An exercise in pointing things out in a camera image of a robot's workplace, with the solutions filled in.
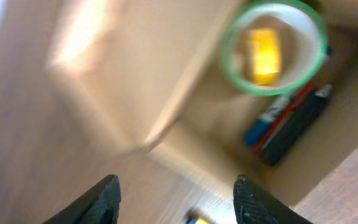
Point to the black and red stapler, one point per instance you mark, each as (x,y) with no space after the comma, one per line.
(292,123)

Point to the open cardboard box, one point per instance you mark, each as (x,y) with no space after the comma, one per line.
(135,88)

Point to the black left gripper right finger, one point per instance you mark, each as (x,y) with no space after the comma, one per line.
(253,204)

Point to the yellow highlighter marker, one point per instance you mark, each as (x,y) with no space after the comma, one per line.
(196,220)

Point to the small yellow tape roll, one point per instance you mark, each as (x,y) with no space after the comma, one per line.
(266,55)

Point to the green tape roll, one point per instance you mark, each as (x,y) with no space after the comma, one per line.
(303,42)

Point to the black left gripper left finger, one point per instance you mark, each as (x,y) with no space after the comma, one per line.
(99,205)

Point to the blue whiteboard marker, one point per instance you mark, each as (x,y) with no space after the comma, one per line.
(266,119)

